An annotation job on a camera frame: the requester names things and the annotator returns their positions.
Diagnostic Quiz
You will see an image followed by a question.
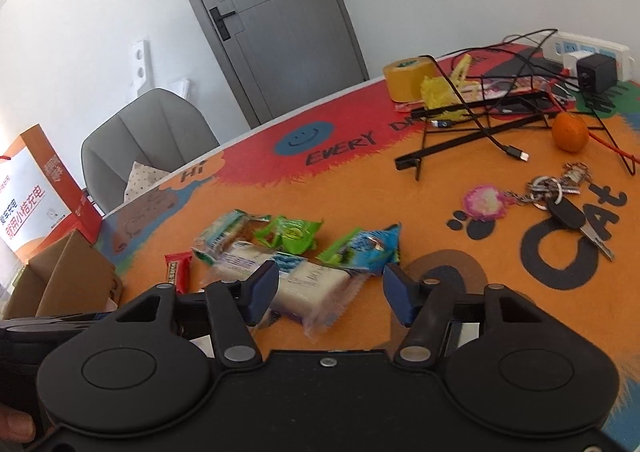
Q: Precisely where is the yellow cloth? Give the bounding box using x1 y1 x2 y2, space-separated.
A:
420 76 464 108

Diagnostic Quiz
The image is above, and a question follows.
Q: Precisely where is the yellow clothespin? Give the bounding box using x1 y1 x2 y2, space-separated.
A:
450 54 481 93

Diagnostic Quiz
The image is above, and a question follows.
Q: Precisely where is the white power strip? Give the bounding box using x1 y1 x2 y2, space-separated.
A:
542 30 632 82

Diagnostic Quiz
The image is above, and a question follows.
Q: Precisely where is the black charger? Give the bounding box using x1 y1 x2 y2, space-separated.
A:
575 54 619 94

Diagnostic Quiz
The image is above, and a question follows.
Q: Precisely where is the white foam board with holes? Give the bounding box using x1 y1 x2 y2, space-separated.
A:
130 36 151 93

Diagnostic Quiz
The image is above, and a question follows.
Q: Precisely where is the tangerine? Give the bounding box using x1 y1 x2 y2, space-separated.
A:
551 112 590 153

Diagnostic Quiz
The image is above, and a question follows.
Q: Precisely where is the bright green snack packet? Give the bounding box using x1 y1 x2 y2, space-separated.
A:
254 215 324 253

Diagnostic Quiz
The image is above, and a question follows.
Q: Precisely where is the white charger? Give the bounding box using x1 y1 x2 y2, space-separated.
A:
562 50 596 70

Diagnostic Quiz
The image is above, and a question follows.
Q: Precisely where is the blue and green snack packet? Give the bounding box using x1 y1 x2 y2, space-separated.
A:
316 223 404 275

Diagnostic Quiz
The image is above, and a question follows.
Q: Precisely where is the dark flat pad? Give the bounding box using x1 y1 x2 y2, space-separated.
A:
482 52 572 98

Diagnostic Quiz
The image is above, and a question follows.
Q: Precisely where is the long white snack packet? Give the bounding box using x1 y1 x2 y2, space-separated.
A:
200 242 362 339

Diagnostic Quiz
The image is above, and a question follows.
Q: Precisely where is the black door handle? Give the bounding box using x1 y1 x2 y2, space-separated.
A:
209 6 239 42

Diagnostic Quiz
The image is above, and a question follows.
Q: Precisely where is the pink keychain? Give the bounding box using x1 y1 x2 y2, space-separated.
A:
462 185 506 222

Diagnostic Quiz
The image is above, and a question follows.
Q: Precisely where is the brown cardboard box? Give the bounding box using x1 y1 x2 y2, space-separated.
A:
2 231 124 321

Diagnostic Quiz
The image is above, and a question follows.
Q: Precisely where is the red snack packet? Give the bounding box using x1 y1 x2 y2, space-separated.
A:
165 252 194 294

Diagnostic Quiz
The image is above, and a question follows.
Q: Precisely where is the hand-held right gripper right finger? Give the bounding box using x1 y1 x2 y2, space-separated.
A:
382 264 546 369

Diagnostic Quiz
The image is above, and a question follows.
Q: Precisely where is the bunch of keys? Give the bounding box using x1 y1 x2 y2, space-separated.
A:
507 163 616 262

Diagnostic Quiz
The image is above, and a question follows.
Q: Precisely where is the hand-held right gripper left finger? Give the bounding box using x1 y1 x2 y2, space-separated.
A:
112 260 280 370

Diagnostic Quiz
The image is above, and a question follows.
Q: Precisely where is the grey chair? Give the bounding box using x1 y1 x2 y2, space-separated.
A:
81 88 221 213

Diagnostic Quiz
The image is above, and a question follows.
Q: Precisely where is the yellow tape roll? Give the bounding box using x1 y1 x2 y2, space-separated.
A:
383 56 441 103

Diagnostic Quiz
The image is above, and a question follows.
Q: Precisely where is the red cable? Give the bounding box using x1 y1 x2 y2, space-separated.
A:
547 82 640 169

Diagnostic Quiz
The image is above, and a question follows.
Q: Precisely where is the black cable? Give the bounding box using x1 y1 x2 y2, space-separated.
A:
420 29 559 163

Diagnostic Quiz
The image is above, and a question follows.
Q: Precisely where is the black metal stand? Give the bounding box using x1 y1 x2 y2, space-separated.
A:
395 90 640 181

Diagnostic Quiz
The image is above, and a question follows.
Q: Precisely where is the grey door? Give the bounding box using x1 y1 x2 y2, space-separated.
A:
160 0 371 131

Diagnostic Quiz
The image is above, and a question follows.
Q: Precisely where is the dotted beige cushion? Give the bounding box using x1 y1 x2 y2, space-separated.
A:
122 161 169 205

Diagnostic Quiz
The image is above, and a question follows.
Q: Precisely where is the orange and white paper bag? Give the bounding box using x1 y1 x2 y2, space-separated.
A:
0 124 104 266

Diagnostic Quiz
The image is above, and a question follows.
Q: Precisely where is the teal white bread packet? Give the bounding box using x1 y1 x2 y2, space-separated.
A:
192 210 272 259

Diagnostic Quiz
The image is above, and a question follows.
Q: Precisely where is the person's left hand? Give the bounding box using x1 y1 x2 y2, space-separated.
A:
0 407 36 444

